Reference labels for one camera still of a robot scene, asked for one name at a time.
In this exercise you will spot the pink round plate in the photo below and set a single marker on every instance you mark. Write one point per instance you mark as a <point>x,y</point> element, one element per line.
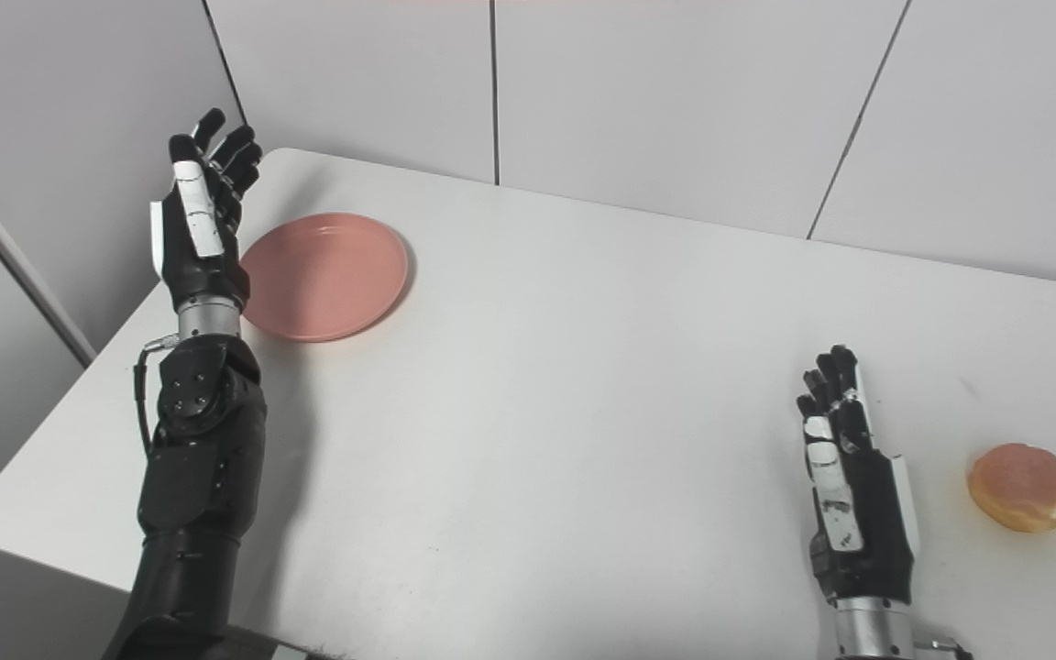
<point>326,275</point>

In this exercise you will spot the golden cream puff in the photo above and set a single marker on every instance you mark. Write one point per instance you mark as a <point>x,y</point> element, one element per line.
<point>1021,488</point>

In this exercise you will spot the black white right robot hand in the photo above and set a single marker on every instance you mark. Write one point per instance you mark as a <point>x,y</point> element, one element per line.
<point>876,522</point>

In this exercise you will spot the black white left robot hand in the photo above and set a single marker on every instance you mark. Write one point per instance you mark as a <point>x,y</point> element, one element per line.
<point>203,270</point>

